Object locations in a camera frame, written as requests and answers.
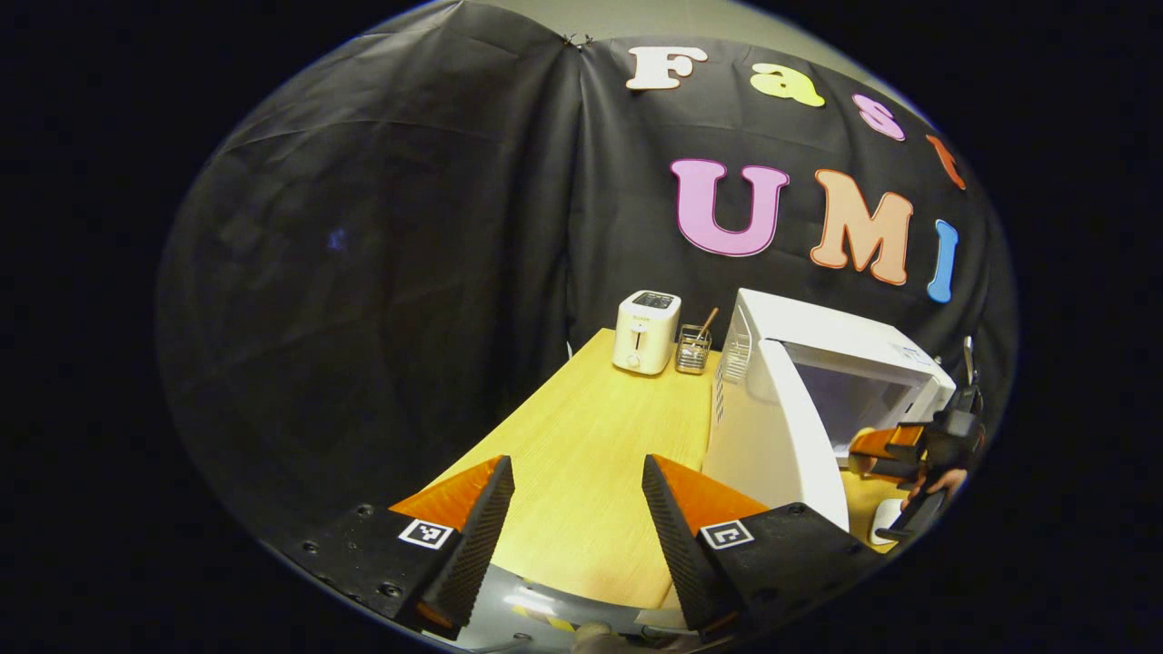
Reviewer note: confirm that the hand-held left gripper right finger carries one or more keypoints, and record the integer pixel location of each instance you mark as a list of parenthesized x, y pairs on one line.
[(681, 545)]

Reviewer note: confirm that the wooden stick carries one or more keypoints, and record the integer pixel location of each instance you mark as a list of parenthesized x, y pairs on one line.
[(707, 325)]

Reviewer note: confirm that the black backdrop cloth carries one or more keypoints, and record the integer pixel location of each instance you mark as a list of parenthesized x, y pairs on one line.
[(363, 272)]

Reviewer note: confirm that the white microwave oven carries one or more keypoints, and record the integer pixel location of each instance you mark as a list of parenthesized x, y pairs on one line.
[(772, 445)]

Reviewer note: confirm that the white toaster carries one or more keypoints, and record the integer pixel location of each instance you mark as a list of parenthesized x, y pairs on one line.
[(643, 336)]

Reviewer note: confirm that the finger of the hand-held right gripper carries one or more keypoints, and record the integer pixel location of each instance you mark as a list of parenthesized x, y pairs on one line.
[(881, 442)]

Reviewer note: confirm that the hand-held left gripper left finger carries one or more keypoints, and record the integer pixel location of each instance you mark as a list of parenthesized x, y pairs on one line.
[(472, 554)]

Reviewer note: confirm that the white square plate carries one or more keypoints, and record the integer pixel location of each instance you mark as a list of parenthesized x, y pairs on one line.
[(886, 525)]

